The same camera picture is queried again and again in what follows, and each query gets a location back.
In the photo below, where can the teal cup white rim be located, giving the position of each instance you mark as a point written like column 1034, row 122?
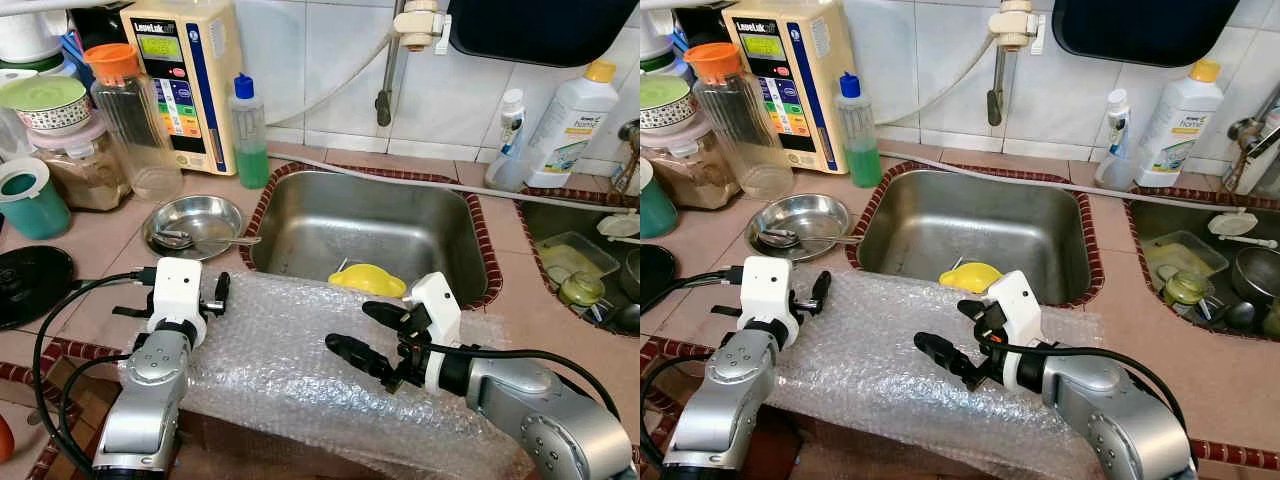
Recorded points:
column 655, row 205
column 30, row 205

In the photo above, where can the patterned bowl green lid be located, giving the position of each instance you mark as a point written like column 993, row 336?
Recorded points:
column 662, row 95
column 45, row 95

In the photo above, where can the translucent spray bottle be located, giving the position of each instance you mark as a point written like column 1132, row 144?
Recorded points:
column 1115, row 155
column 510, row 155

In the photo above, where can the large steel sink basin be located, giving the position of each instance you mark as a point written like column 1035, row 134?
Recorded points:
column 370, row 220
column 970, row 220

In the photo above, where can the steel pot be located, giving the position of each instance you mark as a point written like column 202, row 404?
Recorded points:
column 630, row 290
column 1258, row 275

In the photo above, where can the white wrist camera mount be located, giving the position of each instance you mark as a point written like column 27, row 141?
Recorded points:
column 768, row 290
column 1012, row 297
column 437, row 300
column 177, row 290

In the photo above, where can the black round kettle base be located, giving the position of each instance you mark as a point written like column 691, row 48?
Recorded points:
column 655, row 275
column 30, row 285

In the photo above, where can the round steel bowl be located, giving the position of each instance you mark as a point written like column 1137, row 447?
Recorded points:
column 805, row 213
column 200, row 215

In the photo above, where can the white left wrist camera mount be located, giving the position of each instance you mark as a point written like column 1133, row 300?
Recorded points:
column 768, row 290
column 177, row 290

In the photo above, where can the black hanging tray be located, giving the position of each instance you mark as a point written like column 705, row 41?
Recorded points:
column 540, row 30
column 1145, row 30

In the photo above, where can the steel sink basin with dishes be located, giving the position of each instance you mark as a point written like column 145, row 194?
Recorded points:
column 1180, row 225
column 580, row 230

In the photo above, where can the beige wall faucet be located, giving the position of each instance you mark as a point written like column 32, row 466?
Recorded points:
column 1015, row 25
column 415, row 25

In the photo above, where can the clear jar orange lid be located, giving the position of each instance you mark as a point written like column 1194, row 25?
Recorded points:
column 735, row 130
column 130, row 130

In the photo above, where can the white jug green base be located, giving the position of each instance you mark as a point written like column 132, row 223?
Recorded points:
column 655, row 35
column 30, row 35

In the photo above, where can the cream water ionizer appliance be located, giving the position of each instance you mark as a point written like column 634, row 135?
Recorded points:
column 195, row 90
column 800, row 90

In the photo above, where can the green soap bottle blue cap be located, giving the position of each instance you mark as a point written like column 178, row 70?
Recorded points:
column 862, row 150
column 250, row 150

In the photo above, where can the clear bubble wrap sheet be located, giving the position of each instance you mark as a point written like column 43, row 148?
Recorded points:
column 300, row 370
column 880, row 370

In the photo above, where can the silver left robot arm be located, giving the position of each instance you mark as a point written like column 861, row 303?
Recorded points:
column 720, row 400
column 145, row 400

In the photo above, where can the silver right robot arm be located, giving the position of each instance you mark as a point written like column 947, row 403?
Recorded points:
column 540, row 420
column 1120, row 420

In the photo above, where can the steel spoon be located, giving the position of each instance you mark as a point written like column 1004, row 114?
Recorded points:
column 820, row 240
column 215, row 241

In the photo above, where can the white detergent bottle yellow cap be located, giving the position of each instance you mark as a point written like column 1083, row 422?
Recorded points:
column 575, row 125
column 1180, row 125

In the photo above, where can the white plastic piece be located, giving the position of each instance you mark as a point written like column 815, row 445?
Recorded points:
column 1232, row 223
column 622, row 225

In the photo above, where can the jar of brown powder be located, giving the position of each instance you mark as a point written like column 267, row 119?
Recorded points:
column 690, row 175
column 80, row 175

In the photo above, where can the small glass jar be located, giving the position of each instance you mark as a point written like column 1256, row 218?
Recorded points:
column 582, row 290
column 1185, row 288

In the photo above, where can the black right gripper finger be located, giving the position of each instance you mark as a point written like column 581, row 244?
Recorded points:
column 388, row 317
column 948, row 355
column 980, row 314
column 358, row 355

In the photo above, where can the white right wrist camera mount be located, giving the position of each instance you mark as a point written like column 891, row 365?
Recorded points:
column 1012, row 297
column 437, row 300

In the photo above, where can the clear plastic food container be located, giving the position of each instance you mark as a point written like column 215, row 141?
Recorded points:
column 575, row 255
column 1185, row 255

